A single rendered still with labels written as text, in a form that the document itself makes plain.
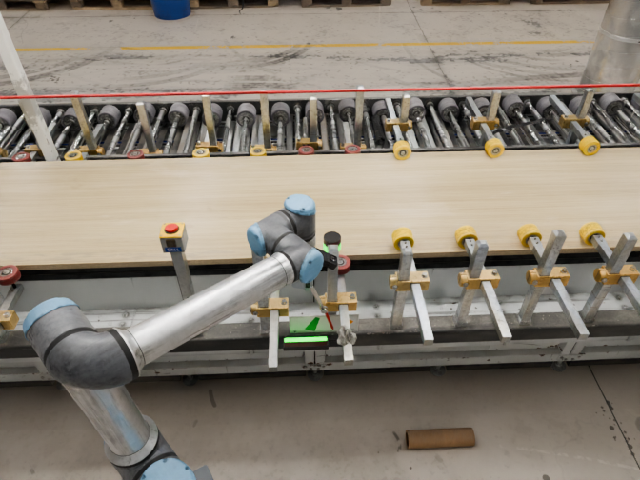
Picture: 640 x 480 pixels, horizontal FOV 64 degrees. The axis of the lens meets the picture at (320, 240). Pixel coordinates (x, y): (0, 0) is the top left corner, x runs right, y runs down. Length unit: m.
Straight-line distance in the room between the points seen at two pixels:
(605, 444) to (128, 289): 2.24
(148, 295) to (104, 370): 1.14
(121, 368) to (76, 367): 0.08
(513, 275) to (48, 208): 2.00
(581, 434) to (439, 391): 0.66
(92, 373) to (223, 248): 1.04
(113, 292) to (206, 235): 0.45
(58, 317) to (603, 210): 2.11
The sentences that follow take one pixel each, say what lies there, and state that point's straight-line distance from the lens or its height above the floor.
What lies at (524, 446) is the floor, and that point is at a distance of 2.69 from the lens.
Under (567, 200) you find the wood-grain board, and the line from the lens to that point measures 2.49.
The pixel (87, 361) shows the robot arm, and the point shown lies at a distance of 1.11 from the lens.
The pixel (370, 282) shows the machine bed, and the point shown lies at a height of 0.73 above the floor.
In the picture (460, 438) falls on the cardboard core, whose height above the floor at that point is 0.07.
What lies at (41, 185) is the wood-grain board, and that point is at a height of 0.90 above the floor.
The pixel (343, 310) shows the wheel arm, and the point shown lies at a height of 0.86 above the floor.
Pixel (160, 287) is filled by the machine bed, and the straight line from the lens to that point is 2.18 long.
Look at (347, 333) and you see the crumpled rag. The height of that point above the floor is 0.88.
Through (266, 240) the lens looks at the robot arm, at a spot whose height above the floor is 1.35.
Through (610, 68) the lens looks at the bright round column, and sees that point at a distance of 5.46.
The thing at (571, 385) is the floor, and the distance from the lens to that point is 2.96.
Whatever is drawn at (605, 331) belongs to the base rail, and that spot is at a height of 0.66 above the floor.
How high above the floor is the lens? 2.28
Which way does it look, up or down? 42 degrees down
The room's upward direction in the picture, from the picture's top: straight up
